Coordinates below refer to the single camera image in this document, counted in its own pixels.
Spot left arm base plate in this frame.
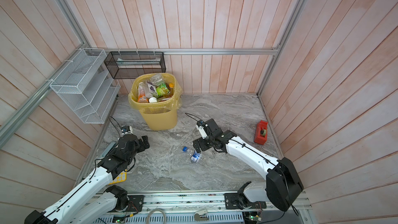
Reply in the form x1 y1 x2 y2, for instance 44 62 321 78
112 195 145 212

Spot yellow ribbed waste bin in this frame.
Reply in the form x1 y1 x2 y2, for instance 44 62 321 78
132 73 183 131

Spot green label tea bottle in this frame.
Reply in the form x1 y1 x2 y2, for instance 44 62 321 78
156 83 171 97

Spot coiled grey cable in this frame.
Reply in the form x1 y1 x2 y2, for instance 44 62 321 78
146 207 168 224

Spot red tape dispenser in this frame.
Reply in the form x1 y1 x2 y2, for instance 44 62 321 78
254 120 268 145

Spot yellow calculator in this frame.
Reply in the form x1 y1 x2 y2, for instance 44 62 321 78
110 171 127 185

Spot black wire mesh basket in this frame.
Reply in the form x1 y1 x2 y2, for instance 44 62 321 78
104 51 166 79

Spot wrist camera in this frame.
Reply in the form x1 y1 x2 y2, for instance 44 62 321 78
121 125 133 136
196 120 208 139

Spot white wire mesh shelf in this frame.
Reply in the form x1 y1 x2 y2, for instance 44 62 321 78
50 48 120 124

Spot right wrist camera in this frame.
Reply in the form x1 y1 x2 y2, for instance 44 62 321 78
196 120 208 139

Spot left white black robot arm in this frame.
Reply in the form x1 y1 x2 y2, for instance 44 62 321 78
24 132 150 224

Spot orange juice bottle white cap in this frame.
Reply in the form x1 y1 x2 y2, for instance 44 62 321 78
137 82 149 103

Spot purple grape juice bottle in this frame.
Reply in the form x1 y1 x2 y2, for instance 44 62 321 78
147 81 158 98

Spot blue label pepsi bottle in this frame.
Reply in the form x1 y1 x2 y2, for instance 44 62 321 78
182 146 202 163

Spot yellow label tea bottle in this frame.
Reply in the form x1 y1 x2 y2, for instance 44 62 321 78
168 83 175 96

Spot grey stapler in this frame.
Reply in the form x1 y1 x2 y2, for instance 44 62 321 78
194 209 209 222

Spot yellow plastic bin liner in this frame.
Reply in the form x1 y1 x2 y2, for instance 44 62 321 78
129 73 182 115

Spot lime label bottle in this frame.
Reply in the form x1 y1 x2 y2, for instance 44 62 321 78
149 97 158 103
150 74 165 87

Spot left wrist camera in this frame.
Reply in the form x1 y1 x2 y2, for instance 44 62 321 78
121 125 133 136

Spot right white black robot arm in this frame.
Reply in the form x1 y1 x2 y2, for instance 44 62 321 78
193 119 304 212

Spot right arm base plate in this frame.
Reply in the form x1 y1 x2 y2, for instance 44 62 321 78
224 193 266 210

